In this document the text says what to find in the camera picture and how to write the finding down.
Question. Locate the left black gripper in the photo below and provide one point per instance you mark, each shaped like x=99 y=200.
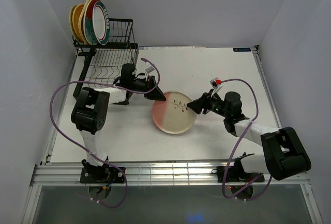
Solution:
x=158 y=95

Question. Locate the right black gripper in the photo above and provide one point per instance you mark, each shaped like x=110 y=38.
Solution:
x=198 y=104

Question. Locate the pink and cream ceramic plate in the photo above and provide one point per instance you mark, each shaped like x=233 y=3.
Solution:
x=173 y=116

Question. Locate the white plate with green rim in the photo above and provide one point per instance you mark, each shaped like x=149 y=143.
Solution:
x=101 y=23

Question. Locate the red and teal floral plate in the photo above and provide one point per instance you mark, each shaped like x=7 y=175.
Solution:
x=88 y=23

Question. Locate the orange square woven tray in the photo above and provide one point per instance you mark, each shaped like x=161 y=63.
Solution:
x=81 y=24

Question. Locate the orange round woven plate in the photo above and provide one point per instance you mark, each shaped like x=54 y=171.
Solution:
x=75 y=20

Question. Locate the green-rimmed round bamboo plate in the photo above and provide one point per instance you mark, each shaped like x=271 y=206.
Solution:
x=70 y=19

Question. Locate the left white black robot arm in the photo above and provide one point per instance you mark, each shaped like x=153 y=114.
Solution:
x=90 y=111

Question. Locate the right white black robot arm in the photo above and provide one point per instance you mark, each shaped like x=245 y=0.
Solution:
x=283 y=153

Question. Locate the blue table label sticker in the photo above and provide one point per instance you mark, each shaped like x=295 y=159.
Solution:
x=241 y=49

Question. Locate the black wire dish rack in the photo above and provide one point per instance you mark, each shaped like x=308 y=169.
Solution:
x=103 y=63

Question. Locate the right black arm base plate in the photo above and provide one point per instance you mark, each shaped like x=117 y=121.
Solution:
x=234 y=175

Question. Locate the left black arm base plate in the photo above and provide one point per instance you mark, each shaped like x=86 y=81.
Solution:
x=101 y=175

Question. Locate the aluminium frame rail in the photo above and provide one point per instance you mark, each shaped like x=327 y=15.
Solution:
x=137 y=174

